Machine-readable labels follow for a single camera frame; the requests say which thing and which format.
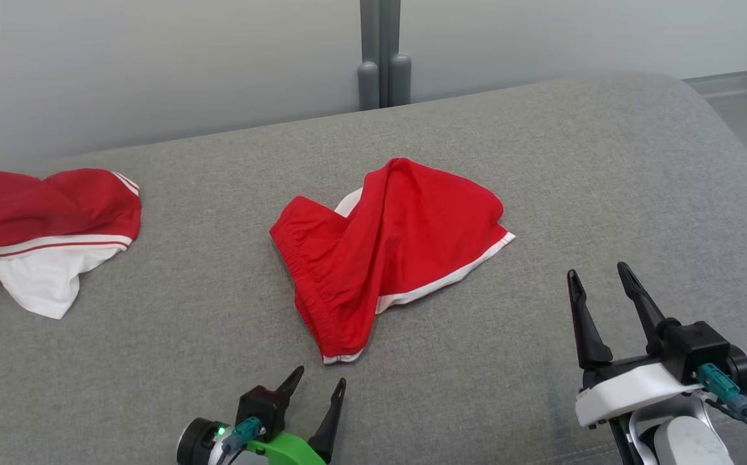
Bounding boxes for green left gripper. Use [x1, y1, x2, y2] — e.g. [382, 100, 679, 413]
[176, 366, 347, 465]

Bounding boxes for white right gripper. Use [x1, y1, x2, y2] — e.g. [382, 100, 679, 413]
[567, 262, 747, 428]

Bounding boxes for red shorts with white trim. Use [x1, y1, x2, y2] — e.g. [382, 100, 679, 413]
[270, 158, 516, 364]

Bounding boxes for red and white jersey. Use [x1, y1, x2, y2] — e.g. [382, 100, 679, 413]
[0, 168, 142, 320]

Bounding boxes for left arm cable teal plug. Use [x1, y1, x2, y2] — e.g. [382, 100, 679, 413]
[218, 417, 264, 465]

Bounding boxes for grey wall baseboard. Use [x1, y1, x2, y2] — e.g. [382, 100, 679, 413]
[683, 67, 747, 99]

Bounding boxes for grey partition post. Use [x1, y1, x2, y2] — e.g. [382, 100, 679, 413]
[357, 0, 412, 111]

